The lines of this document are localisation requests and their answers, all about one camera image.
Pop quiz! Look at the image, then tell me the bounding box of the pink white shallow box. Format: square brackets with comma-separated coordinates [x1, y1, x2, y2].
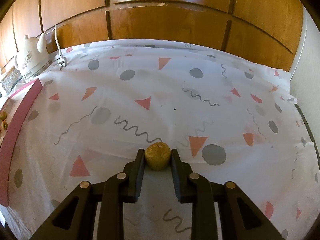
[0, 79, 42, 207]

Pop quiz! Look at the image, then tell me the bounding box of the patterned white tablecloth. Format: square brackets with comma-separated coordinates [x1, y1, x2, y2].
[1, 40, 319, 239]

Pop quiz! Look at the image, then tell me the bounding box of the white ceramic electric kettle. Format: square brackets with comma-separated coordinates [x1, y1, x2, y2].
[14, 33, 50, 81]

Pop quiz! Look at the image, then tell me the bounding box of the silver tissue box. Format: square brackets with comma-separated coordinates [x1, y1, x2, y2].
[0, 67, 22, 95]

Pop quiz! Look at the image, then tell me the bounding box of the white kettle power cord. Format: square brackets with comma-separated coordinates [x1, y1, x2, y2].
[51, 24, 68, 68]

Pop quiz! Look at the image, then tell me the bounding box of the small yellow-green fruit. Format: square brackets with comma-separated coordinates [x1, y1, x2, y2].
[0, 111, 8, 121]
[144, 142, 171, 171]

